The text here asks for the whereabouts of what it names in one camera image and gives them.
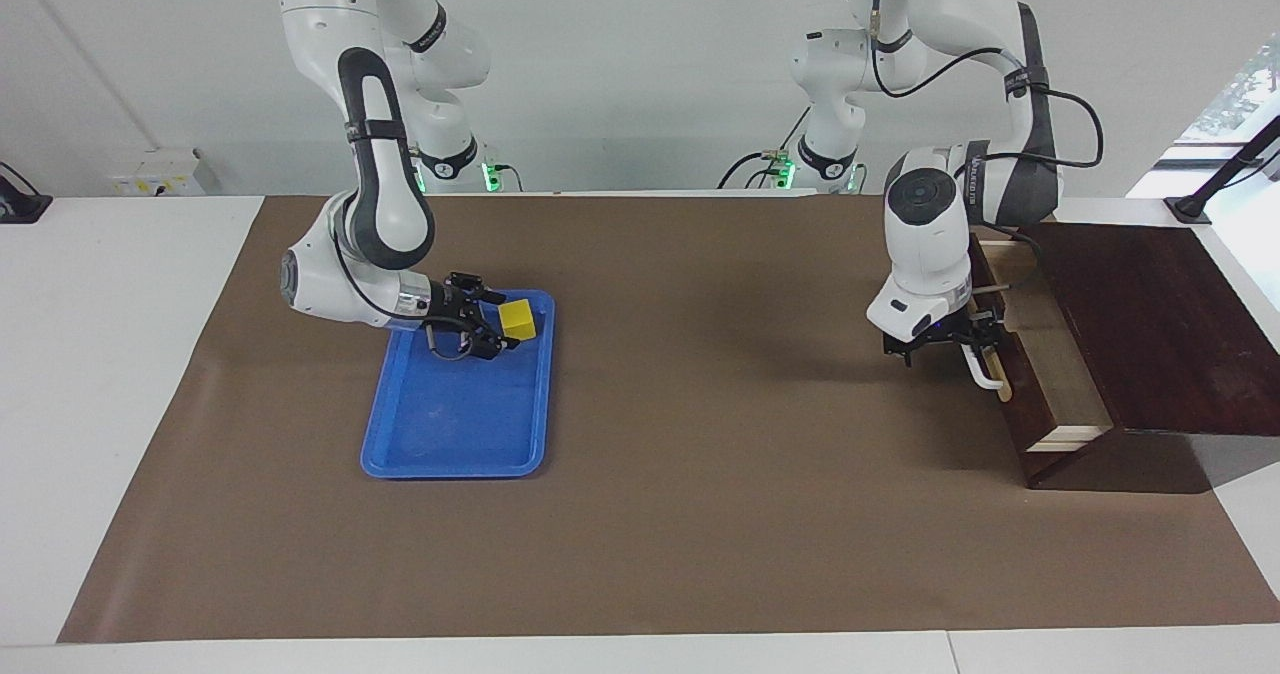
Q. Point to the small black table clamp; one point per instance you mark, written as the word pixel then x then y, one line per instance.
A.
pixel 20 204

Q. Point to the dark wooden drawer cabinet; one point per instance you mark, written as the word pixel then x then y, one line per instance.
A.
pixel 1170 334

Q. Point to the blue plastic tray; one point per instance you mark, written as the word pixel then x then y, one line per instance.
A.
pixel 450 414

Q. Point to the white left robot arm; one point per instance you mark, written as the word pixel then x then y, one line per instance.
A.
pixel 930 224

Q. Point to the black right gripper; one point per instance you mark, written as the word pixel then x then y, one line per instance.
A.
pixel 455 304

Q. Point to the black angled camera stand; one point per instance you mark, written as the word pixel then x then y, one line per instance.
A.
pixel 1225 169

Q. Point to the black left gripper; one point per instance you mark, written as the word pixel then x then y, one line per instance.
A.
pixel 940 342

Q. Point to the window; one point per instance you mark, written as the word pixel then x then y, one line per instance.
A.
pixel 1235 94

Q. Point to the yellow cube block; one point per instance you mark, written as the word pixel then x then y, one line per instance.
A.
pixel 520 320

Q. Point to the white wall power outlet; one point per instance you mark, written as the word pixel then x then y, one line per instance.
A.
pixel 155 176

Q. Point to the brown table mat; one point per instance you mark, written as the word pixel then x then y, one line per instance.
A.
pixel 700 514

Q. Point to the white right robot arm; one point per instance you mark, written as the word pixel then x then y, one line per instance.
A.
pixel 380 194

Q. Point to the dark wooden drawer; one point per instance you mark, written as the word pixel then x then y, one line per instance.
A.
pixel 1060 374

